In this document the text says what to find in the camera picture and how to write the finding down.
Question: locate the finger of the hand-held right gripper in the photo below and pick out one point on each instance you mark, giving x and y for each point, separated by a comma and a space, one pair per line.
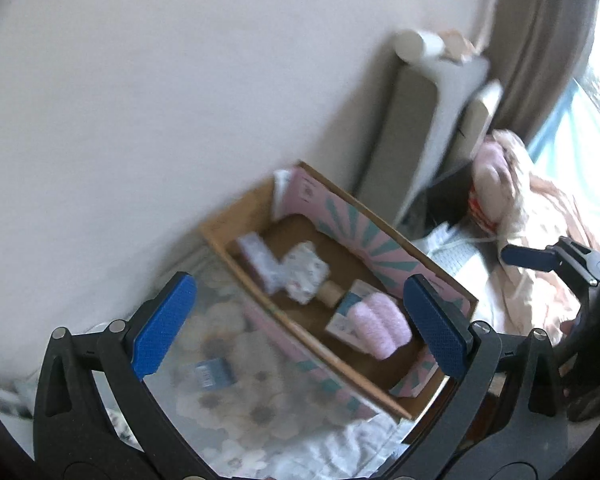
527, 257

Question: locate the cardboard box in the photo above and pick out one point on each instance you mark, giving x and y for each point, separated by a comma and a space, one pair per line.
240, 230

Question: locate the white folded cloth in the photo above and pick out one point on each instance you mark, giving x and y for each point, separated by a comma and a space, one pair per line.
281, 190

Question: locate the pink fuzzy socks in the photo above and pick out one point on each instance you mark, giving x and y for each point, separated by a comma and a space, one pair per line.
377, 327

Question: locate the pink plush toy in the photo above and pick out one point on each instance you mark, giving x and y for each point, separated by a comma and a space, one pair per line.
490, 180

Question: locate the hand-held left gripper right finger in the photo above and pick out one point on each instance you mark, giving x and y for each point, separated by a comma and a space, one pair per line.
437, 325

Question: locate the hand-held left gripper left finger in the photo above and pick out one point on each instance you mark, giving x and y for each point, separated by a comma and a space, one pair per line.
165, 325

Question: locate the floral printed blanket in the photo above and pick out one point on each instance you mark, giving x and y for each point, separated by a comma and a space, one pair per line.
260, 410

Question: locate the white patterned cloth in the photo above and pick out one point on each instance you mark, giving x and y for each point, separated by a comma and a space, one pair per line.
305, 270

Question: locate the white and purple box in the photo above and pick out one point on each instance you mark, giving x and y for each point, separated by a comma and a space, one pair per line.
257, 260

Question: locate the white roll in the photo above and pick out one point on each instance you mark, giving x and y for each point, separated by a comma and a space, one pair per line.
415, 45

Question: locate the beige curtain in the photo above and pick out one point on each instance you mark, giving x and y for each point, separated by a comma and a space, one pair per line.
540, 35

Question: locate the small blue box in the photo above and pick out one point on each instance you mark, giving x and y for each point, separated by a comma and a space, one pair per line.
212, 373

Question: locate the white grey cloth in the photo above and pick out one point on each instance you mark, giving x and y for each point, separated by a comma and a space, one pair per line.
450, 260

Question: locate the peach blanket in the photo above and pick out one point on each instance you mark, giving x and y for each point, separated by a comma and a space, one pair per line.
545, 210

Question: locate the small wooden cylinder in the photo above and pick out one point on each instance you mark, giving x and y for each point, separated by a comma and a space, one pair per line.
331, 293

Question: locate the light blue sheer curtain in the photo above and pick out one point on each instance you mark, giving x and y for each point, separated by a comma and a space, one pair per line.
570, 135

